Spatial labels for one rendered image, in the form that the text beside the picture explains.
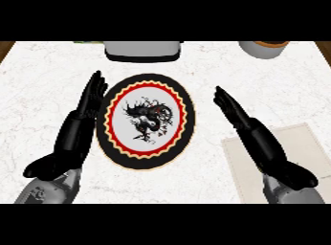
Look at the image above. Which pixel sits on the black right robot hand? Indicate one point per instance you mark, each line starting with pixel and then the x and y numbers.
pixel 261 143

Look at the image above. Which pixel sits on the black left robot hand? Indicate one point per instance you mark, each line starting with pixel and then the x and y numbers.
pixel 75 137

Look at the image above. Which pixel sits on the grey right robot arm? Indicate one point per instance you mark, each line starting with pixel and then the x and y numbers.
pixel 289 193

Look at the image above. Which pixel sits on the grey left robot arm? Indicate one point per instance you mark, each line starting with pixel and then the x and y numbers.
pixel 48 189

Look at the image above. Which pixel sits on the beige placemat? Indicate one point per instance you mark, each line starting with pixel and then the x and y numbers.
pixel 292 166

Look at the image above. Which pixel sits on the black red patterned plate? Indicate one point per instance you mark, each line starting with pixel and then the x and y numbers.
pixel 147 121

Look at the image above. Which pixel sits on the grey pot with brown rim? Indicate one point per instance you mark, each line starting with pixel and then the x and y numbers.
pixel 265 48

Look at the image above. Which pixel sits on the green thing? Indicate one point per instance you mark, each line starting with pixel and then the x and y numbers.
pixel 88 42

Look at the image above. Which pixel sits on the grey black appliance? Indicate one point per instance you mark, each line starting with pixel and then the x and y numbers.
pixel 143 50

